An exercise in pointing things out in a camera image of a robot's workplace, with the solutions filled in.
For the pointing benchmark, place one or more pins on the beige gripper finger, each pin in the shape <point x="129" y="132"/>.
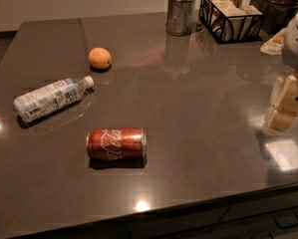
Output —
<point x="277" y="92"/>
<point x="286" y="114"/>

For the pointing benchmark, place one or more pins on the red coke can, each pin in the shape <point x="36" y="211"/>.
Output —
<point x="117" y="143"/>

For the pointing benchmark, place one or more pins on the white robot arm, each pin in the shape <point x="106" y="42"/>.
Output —
<point x="289" y="50"/>

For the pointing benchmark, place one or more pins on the white packet on counter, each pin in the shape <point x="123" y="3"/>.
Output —
<point x="274" y="45"/>

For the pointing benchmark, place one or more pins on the dark container with snacks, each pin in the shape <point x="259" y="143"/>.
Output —
<point x="277" y="13"/>

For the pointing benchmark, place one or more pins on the metal cup with utensils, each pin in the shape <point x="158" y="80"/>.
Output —
<point x="179" y="17"/>

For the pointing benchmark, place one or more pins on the orange fruit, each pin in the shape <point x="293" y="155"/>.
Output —
<point x="100" y="58"/>

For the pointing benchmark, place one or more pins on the clear plastic water bottle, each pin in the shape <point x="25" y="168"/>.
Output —
<point x="51" y="98"/>

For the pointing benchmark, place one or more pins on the black wire napkin basket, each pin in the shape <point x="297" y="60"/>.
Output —
<point x="229" y="21"/>

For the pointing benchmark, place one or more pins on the black drawer handle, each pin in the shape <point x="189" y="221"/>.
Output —
<point x="286" y="222"/>

